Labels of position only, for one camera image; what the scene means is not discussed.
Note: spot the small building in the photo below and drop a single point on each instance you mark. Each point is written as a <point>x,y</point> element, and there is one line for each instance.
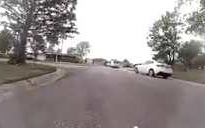
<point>96,61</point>

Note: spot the white van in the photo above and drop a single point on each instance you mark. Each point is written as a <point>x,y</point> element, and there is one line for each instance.
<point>114,63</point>

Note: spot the pale-leafed tree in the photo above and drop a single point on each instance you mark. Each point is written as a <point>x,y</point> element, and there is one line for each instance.
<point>82,48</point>

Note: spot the grey asphalt road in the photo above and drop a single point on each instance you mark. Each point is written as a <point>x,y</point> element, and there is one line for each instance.
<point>116,100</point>

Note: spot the long low house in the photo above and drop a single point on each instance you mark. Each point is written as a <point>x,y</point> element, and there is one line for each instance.
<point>56,57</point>

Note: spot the white car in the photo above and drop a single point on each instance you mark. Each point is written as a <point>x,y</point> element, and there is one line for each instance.
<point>153,69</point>

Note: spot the pale concrete kerb strip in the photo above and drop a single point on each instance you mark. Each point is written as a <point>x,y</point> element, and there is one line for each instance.
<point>43,79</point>

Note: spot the leafy tree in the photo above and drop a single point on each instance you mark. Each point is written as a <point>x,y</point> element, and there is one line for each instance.
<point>165,36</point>

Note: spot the large tree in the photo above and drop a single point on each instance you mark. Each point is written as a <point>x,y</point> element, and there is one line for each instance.
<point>23,33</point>

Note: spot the grass verge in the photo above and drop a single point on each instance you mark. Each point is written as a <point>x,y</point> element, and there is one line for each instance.
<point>13,71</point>

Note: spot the grass lawn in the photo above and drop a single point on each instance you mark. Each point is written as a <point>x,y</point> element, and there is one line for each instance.
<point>196,76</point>

